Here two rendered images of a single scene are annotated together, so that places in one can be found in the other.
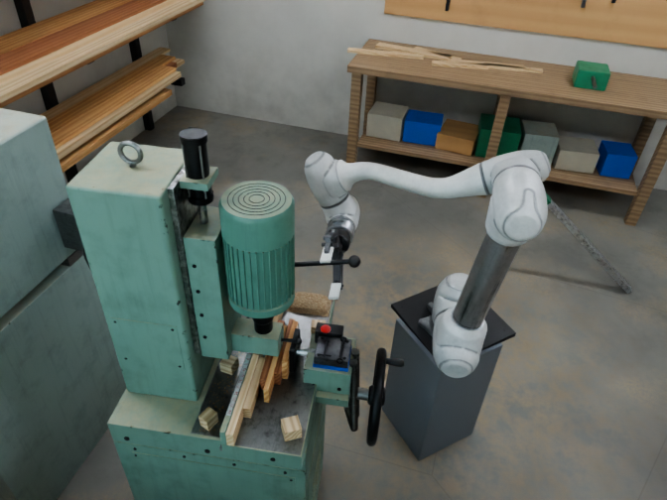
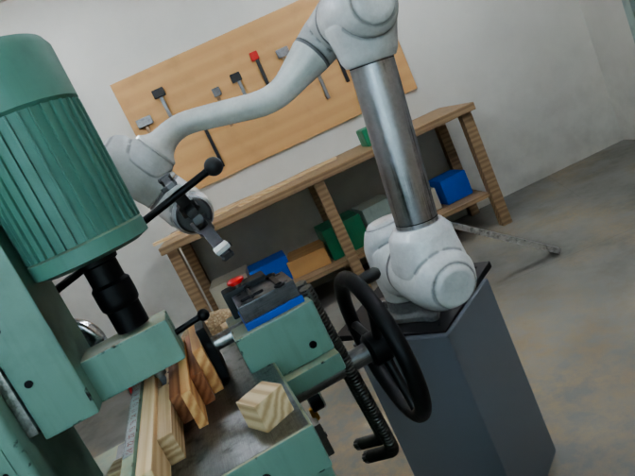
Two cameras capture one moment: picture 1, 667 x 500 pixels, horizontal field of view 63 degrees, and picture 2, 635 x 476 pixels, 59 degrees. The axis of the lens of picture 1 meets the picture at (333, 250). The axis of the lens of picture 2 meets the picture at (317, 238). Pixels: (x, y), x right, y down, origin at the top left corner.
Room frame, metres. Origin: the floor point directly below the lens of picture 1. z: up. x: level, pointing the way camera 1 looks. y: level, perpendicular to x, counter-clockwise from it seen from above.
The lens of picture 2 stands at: (0.16, 0.14, 1.22)
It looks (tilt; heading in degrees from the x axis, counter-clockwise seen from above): 12 degrees down; 342
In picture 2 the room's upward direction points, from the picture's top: 25 degrees counter-clockwise
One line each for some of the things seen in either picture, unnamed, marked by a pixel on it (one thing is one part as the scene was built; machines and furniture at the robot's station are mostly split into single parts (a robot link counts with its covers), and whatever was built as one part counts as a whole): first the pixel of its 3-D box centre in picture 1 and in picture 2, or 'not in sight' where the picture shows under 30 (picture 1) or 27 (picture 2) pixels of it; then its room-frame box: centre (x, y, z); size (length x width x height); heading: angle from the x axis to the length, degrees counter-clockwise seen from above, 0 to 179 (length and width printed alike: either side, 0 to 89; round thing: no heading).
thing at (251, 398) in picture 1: (272, 331); (169, 370); (1.16, 0.17, 0.92); 0.60 x 0.02 x 0.04; 174
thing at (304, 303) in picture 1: (310, 301); (208, 324); (1.31, 0.07, 0.92); 0.14 x 0.09 x 0.04; 84
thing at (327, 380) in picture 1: (330, 363); (277, 332); (1.05, -0.01, 0.91); 0.15 x 0.14 x 0.09; 174
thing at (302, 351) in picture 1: (304, 351); (227, 337); (1.06, 0.07, 0.95); 0.09 x 0.07 x 0.09; 174
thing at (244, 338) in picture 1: (257, 337); (136, 358); (1.07, 0.20, 0.99); 0.14 x 0.07 x 0.09; 84
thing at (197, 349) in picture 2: (290, 348); (204, 354); (1.08, 0.11, 0.94); 0.16 x 0.02 x 0.08; 174
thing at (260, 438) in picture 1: (301, 369); (243, 381); (1.06, 0.08, 0.87); 0.61 x 0.30 x 0.06; 174
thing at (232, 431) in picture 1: (259, 351); (156, 391); (1.08, 0.20, 0.92); 0.60 x 0.02 x 0.05; 174
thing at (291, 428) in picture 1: (291, 428); (265, 405); (0.83, 0.08, 0.92); 0.05 x 0.04 x 0.04; 110
